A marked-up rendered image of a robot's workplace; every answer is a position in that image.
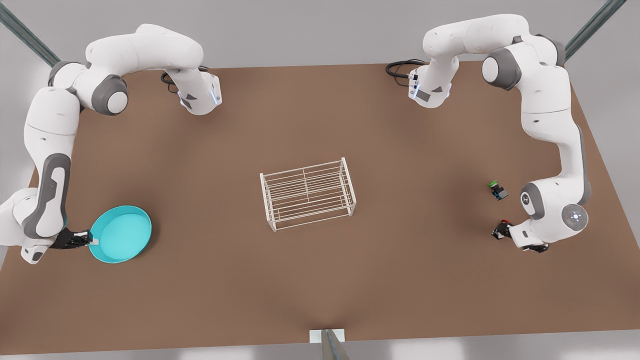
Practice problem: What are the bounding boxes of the turquoise plate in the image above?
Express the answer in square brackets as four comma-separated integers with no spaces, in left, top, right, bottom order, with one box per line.
[88,205,152,264]

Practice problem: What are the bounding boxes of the red button switch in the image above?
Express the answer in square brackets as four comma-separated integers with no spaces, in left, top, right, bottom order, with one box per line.
[490,219,513,241]

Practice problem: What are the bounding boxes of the green button switch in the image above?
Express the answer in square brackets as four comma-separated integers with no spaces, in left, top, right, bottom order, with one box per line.
[488,180,509,202]

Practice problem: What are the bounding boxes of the black cable loop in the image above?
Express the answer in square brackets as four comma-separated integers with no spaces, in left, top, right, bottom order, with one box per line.
[160,65,211,95]
[385,59,427,88]

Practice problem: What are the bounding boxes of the silver frame post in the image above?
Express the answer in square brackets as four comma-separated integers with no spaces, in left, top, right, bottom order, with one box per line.
[0,4,62,68]
[564,0,628,63]
[309,328,351,360]

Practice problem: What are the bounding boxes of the white wire shelf rack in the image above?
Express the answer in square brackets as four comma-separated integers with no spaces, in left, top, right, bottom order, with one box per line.
[259,157,357,233]

